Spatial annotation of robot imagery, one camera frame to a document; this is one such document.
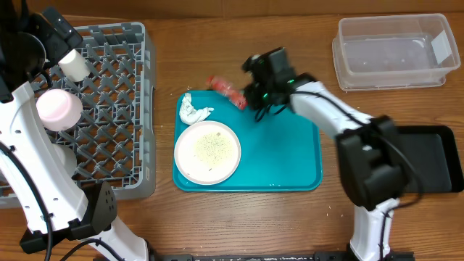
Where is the large white plate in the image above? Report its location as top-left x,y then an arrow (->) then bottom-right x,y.
174,120 -> 241,186

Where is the grey small saucer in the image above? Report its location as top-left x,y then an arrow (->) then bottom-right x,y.
54,144 -> 77,178

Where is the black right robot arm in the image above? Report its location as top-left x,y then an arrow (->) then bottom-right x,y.
242,57 -> 416,260

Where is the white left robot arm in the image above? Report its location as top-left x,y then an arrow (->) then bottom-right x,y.
1,1 -> 157,260

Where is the black plastic tray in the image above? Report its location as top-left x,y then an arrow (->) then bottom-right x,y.
398,125 -> 463,193

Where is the red snack wrapper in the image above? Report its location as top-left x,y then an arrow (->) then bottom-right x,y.
207,75 -> 247,110

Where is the white napkin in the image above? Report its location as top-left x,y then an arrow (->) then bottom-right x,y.
179,93 -> 214,125

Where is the cream cup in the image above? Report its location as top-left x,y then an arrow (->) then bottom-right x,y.
58,49 -> 91,82

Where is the teal plastic tray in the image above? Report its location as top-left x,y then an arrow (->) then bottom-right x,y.
173,91 -> 323,192

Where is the grey dishwasher rack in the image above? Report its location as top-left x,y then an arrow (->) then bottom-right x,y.
0,22 -> 157,210

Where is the clear plastic container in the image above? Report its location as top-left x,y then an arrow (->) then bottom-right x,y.
332,14 -> 461,91

